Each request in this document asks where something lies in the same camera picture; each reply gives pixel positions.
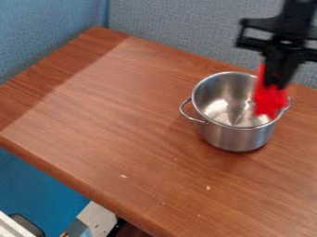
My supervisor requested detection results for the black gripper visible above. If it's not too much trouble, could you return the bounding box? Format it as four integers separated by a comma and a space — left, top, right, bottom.
235, 17, 317, 89

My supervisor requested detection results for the red star-shaped block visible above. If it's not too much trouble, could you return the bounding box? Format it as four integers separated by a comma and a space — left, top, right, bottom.
253, 64, 288, 119

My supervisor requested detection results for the stainless steel pot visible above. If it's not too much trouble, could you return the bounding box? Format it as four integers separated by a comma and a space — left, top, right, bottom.
178, 71, 292, 152

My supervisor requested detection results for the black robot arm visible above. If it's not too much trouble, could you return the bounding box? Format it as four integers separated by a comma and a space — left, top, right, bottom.
235, 0, 317, 90

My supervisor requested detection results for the white grey box under table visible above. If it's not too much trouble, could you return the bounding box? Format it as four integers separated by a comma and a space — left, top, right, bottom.
59, 202, 118, 237

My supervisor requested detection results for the black white device corner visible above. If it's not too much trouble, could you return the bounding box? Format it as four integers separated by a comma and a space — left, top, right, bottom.
0, 211, 45, 237

